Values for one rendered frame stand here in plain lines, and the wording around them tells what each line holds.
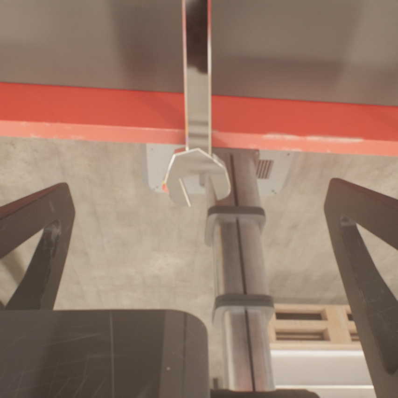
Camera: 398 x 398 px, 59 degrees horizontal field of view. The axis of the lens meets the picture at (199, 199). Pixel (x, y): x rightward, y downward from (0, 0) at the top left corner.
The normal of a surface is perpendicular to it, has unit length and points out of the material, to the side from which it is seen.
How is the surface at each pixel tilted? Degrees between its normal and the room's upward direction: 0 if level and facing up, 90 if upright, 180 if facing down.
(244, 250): 90
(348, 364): 90
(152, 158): 0
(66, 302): 0
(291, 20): 0
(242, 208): 90
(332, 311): 90
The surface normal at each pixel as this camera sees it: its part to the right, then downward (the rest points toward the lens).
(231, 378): -0.66, -0.49
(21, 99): 0.07, -0.66
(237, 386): -0.20, -0.65
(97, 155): 0.01, 0.75
